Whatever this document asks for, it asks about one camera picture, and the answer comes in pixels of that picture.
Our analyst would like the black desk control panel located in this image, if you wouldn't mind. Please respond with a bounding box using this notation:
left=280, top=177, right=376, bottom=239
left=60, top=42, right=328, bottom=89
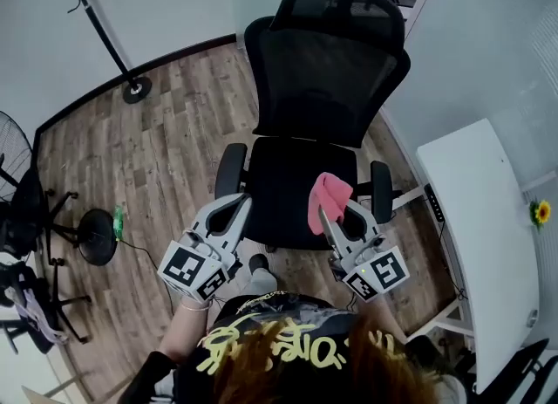
left=424, top=183, right=446, bottom=224

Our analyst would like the black desk cable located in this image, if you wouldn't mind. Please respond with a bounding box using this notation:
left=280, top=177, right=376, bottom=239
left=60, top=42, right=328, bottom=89
left=437, top=218, right=469, bottom=304

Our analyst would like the black mesh chair backrest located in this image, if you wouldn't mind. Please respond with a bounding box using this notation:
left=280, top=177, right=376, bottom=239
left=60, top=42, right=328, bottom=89
left=243, top=16, right=412, bottom=149

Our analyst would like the yellow sunflower decoration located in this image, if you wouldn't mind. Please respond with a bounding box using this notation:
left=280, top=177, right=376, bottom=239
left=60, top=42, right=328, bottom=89
left=528, top=199, right=553, bottom=232

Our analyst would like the person's right forearm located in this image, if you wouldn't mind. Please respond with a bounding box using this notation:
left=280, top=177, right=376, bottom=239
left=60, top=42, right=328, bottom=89
left=369, top=295, right=410, bottom=345

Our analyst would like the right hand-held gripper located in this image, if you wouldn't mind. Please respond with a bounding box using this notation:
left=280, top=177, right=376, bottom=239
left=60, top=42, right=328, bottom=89
left=317, top=201, right=410, bottom=303

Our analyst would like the black fan cable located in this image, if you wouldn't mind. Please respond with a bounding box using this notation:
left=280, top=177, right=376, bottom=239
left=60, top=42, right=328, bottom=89
left=119, top=238, right=176, bottom=301

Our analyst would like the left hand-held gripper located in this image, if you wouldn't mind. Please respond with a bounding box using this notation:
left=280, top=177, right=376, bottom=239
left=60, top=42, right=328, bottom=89
left=157, top=194, right=255, bottom=303

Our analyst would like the black chair seat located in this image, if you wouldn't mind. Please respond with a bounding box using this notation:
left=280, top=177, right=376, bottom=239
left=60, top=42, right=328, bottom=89
left=246, top=136, right=359, bottom=251

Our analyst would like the black chair armrest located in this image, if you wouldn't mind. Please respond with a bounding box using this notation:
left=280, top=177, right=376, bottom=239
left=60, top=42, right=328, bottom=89
left=370, top=161, right=395, bottom=225
left=214, top=143, right=249, bottom=201

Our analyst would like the black chair frame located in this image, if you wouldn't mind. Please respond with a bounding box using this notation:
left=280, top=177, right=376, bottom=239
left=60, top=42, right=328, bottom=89
left=461, top=338, right=558, bottom=404

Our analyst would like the person's left forearm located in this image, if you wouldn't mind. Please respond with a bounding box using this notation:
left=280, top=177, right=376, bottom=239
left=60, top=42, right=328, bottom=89
left=159, top=295, right=215, bottom=365

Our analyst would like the person's gray trouser leg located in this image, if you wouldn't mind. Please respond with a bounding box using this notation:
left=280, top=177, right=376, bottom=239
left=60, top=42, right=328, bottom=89
left=241, top=265, right=279, bottom=298

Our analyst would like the black coat rack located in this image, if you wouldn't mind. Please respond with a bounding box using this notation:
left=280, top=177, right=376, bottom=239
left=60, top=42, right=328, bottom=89
left=33, top=0, right=153, bottom=106

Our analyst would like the pink cloth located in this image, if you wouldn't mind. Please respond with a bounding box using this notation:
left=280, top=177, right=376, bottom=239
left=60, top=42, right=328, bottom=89
left=307, top=172, right=354, bottom=236

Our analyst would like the white desk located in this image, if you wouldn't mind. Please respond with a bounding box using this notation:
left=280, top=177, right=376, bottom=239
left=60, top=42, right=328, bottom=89
left=390, top=118, right=541, bottom=394

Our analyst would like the person in dark hoodie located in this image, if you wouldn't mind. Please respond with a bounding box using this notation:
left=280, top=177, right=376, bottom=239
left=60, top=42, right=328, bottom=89
left=117, top=291, right=455, bottom=404

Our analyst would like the black standing fan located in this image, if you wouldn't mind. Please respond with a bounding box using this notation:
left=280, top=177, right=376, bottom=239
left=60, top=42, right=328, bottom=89
left=0, top=109, right=119, bottom=267

